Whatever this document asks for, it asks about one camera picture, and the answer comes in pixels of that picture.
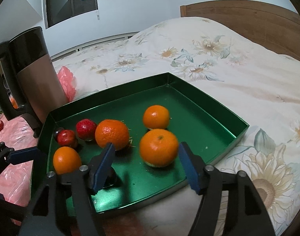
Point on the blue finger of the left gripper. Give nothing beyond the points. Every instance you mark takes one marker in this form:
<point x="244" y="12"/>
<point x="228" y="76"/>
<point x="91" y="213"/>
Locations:
<point x="16" y="157"/>

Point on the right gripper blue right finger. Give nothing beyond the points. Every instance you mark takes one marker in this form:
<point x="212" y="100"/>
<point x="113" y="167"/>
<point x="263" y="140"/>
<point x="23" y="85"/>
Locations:
<point x="193" y="166"/>

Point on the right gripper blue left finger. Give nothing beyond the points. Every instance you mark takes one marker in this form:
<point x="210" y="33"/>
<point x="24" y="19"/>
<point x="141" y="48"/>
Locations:
<point x="99" y="167"/>

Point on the small orange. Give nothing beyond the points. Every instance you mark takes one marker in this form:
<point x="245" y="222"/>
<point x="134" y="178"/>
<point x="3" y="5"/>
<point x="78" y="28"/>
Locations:
<point x="66" y="160"/>

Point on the red apple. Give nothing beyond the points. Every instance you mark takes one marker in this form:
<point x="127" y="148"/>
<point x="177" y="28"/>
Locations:
<point x="1" y="125"/>
<point x="67" y="138"/>
<point x="85" y="129"/>

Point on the large front orange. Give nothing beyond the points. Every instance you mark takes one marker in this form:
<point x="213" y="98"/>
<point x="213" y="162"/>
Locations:
<point x="112" y="131"/>

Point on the dark plum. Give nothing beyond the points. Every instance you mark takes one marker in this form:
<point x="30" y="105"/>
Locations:
<point x="57" y="132"/>
<point x="112" y="180"/>

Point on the pink plastic sheet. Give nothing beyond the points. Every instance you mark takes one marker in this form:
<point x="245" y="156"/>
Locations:
<point x="46" y="213"/>

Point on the green box lid tray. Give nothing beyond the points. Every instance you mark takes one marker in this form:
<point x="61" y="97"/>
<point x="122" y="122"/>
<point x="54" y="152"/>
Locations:
<point x="209" y="128"/>

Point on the black copper electric kettle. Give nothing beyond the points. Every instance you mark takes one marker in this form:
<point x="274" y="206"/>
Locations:
<point x="29" y="85"/>

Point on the floral bed quilt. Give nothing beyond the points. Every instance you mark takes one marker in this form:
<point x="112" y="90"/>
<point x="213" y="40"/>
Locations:
<point x="260" y="86"/>

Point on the wooden headboard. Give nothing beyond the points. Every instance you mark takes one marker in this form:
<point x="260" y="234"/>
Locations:
<point x="272" y="26"/>

